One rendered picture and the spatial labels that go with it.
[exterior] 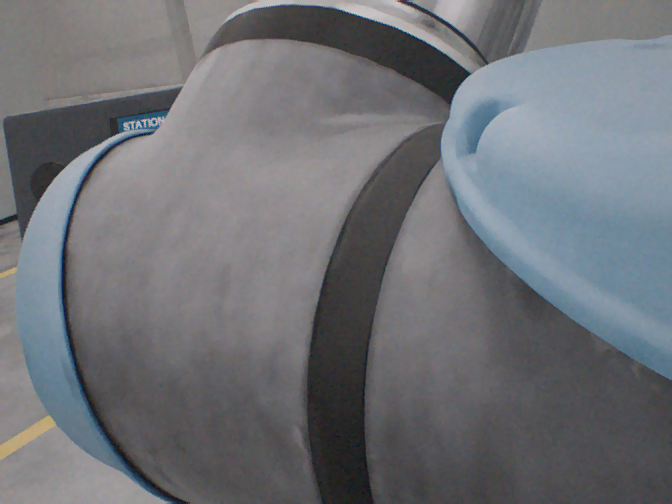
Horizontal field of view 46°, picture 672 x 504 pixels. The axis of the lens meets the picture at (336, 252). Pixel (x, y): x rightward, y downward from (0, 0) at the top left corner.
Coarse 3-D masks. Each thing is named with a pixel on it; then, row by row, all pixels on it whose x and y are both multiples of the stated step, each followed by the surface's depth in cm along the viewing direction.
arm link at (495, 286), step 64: (512, 64) 16; (576, 64) 16; (640, 64) 15; (448, 128) 15; (512, 128) 12; (576, 128) 11; (640, 128) 11; (384, 192) 16; (448, 192) 15; (512, 192) 12; (576, 192) 11; (640, 192) 10; (384, 256) 15; (448, 256) 15; (512, 256) 12; (576, 256) 11; (640, 256) 10; (320, 320) 16; (384, 320) 15; (448, 320) 14; (512, 320) 13; (576, 320) 11; (640, 320) 11; (320, 384) 16; (384, 384) 15; (448, 384) 14; (512, 384) 13; (576, 384) 12; (640, 384) 11; (320, 448) 16; (384, 448) 15; (448, 448) 14; (512, 448) 13; (576, 448) 12; (640, 448) 11
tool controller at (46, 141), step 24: (120, 96) 50; (144, 96) 49; (168, 96) 49; (24, 120) 50; (48, 120) 50; (72, 120) 50; (96, 120) 50; (120, 120) 49; (144, 120) 49; (24, 144) 50; (48, 144) 50; (72, 144) 50; (96, 144) 50; (24, 168) 51; (48, 168) 49; (24, 192) 51; (24, 216) 51
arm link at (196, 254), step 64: (320, 0) 22; (384, 0) 24; (448, 0) 24; (512, 0) 26; (256, 64) 22; (320, 64) 21; (384, 64) 21; (448, 64) 22; (192, 128) 21; (256, 128) 20; (320, 128) 20; (384, 128) 19; (64, 192) 23; (128, 192) 21; (192, 192) 20; (256, 192) 19; (320, 192) 17; (64, 256) 22; (128, 256) 20; (192, 256) 19; (256, 256) 17; (320, 256) 16; (64, 320) 21; (128, 320) 19; (192, 320) 18; (256, 320) 17; (64, 384) 22; (128, 384) 20; (192, 384) 18; (256, 384) 17; (128, 448) 21; (192, 448) 19; (256, 448) 17
